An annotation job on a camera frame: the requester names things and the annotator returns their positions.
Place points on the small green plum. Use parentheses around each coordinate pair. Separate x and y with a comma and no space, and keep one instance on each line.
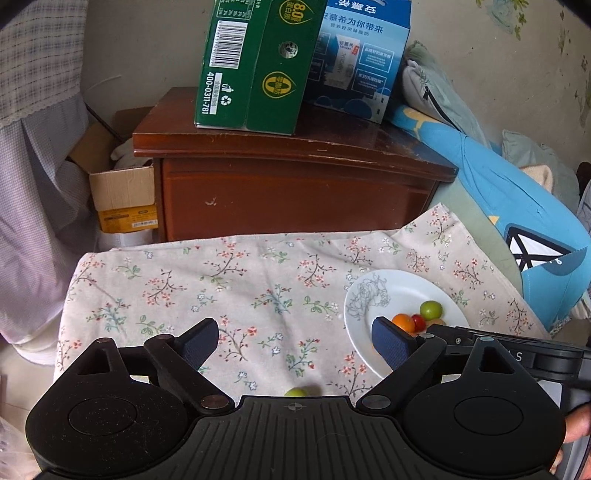
(428,308)
(295,393)

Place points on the blue carton box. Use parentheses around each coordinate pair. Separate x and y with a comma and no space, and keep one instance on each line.
(364,60)

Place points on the cardboard box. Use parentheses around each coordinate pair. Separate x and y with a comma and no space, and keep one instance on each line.
(122,189)

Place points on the white plate with rose print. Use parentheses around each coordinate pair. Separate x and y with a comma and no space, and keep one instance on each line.
(364,332)

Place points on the yellow packet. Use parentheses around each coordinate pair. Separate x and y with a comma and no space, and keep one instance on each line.
(129,219)

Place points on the dark orange mandarin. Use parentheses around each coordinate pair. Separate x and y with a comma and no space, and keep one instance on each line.
(401,321)

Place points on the blue printed cushion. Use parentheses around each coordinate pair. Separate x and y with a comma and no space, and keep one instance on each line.
(508,194)

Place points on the pale green zippered pillow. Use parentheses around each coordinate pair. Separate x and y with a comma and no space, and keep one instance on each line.
(438,92)

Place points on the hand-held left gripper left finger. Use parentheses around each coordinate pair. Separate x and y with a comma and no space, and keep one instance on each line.
(203,341)

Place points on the cream towel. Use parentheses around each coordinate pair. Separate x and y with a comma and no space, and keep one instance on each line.
(538,176)

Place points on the green carton box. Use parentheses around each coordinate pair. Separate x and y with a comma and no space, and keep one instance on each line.
(249,69)

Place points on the checked curtain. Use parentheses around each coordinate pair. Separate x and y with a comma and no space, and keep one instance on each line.
(37,60)

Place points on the brown wooden nightstand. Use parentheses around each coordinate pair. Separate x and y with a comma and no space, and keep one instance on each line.
(286,184)

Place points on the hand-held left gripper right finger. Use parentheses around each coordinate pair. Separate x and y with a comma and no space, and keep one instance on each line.
(390,344)

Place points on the red cherry tomato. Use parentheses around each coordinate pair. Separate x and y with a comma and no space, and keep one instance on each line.
(419,321)

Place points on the pale green bed sheet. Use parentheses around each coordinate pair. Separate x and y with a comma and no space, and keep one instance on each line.
(480,230)

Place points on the person's right hand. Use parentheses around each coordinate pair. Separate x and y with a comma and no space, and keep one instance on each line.
(579,424)

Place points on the floral tablecloth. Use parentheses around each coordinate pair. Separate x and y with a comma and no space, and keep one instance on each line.
(231,286)

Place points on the lilac cloth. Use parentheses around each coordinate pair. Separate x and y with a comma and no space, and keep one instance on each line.
(41,221)

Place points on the white plastic bag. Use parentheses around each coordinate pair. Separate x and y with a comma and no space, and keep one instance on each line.
(14,447)

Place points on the grey green pillow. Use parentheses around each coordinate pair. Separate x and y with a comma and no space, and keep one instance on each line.
(526,150)

